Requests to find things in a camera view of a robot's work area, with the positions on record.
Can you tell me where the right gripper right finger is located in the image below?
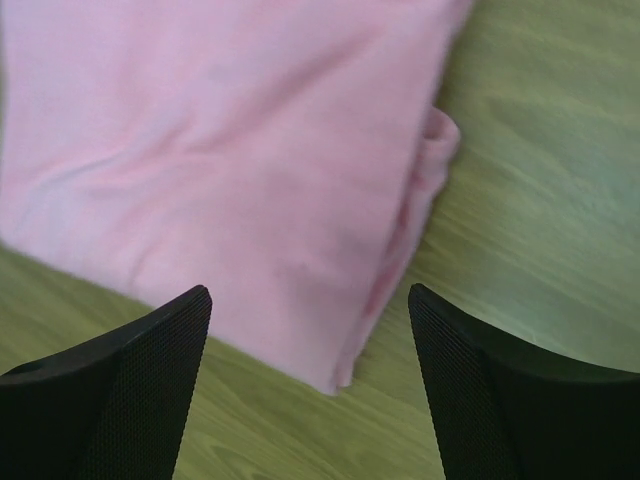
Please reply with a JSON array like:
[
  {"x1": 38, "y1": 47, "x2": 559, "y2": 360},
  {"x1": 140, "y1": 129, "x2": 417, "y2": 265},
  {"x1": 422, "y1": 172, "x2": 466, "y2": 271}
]
[{"x1": 408, "y1": 284, "x2": 639, "y2": 480}]

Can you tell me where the pink t shirt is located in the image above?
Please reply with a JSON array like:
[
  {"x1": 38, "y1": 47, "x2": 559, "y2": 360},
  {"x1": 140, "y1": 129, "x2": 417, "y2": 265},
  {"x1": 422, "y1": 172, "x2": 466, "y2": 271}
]
[{"x1": 1, "y1": 1, "x2": 472, "y2": 394}]

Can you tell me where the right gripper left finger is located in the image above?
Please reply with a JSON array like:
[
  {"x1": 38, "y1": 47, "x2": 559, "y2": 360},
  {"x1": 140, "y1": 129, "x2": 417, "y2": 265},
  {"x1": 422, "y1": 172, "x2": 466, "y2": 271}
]
[{"x1": 1, "y1": 286, "x2": 212, "y2": 480}]

